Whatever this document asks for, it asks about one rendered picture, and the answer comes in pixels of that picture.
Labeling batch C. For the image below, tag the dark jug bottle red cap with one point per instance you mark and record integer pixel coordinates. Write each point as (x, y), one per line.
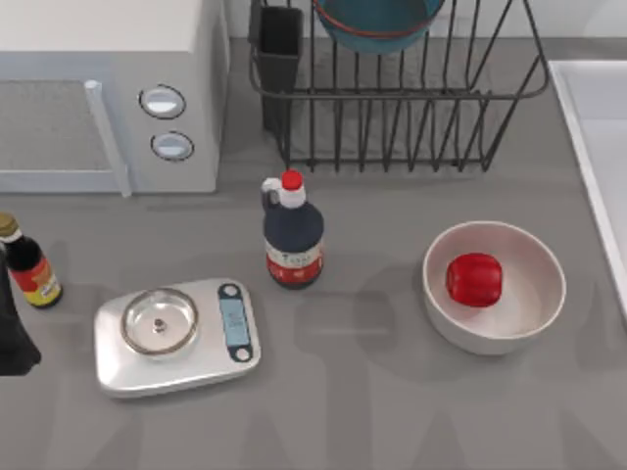
(293, 240)

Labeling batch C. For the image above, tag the red bell pepper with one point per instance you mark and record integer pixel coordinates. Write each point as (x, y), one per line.
(474, 279)

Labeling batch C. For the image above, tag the round microwave knob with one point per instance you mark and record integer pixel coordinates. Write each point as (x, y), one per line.
(172, 145)
(162, 101)

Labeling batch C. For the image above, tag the silver kitchen scale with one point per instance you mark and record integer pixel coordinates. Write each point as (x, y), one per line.
(177, 338)

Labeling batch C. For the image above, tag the dark cutlery holder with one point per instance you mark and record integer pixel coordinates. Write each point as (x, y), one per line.
(279, 49)

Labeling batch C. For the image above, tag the pale microwave oven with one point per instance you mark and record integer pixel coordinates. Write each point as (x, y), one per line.
(196, 63)

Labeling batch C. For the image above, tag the white bowl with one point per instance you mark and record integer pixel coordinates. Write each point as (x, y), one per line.
(509, 313)

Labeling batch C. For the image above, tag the blue bowl with red rim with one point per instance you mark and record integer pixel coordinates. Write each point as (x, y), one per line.
(377, 24)

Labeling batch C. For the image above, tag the small dark sauce bottle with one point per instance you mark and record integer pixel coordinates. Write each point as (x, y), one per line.
(34, 274)

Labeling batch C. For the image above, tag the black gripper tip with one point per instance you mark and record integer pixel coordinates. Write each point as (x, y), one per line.
(12, 323)

